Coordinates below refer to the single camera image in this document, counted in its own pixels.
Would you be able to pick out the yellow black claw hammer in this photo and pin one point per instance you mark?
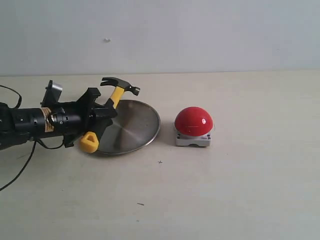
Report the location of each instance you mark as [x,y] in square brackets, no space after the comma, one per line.
[89,143]

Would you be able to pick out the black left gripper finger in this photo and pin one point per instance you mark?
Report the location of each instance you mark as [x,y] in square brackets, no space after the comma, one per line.
[101,117]

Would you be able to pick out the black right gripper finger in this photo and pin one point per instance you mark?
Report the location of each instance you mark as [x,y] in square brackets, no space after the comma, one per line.
[87,100]

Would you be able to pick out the round stainless steel plate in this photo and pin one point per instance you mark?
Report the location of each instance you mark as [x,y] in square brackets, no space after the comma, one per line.
[137,124]

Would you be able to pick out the red dome push button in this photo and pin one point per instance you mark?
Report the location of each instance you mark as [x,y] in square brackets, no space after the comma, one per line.
[193,126]

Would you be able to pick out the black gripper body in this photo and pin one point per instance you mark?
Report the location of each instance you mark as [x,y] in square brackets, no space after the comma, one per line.
[70,119]

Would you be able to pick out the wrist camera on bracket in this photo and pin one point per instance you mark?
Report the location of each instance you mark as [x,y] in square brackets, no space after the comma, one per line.
[52,94]

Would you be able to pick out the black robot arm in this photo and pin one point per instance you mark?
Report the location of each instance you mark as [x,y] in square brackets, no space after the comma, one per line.
[19,125]

